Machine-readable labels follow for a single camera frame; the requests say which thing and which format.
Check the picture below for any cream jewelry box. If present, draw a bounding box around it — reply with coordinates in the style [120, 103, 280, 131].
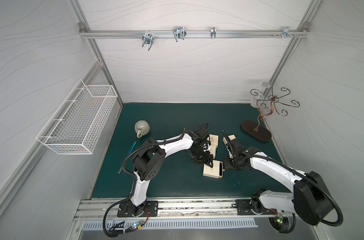
[209, 134, 219, 148]
[223, 135, 236, 145]
[209, 145, 217, 159]
[203, 160, 224, 179]

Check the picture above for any cream jewelry box top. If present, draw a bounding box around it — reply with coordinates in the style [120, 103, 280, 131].
[223, 135, 236, 145]

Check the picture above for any aluminium crossbar rail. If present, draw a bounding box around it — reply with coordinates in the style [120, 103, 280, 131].
[80, 29, 310, 39]

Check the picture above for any metal clamp bracket small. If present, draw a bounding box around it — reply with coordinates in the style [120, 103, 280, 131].
[210, 27, 216, 39]

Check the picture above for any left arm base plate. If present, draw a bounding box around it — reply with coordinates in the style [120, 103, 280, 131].
[117, 200, 159, 218]

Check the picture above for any metal jewelry tree stand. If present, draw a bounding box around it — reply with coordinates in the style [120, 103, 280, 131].
[240, 82, 300, 142]

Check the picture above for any grey ribbed ceramic mug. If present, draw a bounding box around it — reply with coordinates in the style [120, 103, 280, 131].
[135, 120, 151, 138]

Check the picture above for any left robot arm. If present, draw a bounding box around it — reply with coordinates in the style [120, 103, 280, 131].
[122, 122, 213, 209]

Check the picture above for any metal clamp bracket middle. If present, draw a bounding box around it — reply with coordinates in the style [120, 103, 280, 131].
[173, 27, 186, 42]

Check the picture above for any metal clamp bracket left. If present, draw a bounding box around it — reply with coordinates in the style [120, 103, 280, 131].
[142, 33, 154, 51]

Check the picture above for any white wire basket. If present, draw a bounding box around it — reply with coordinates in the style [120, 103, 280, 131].
[36, 80, 118, 155]

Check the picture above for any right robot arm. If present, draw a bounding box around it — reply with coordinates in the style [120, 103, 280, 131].
[222, 132, 344, 227]

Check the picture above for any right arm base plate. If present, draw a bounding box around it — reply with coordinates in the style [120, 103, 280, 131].
[231, 199, 276, 216]

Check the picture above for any cream jewelry box front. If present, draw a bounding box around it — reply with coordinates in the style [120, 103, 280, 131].
[203, 160, 224, 179]

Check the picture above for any metal clamp bracket right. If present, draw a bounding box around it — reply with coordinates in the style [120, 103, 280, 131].
[272, 27, 299, 39]

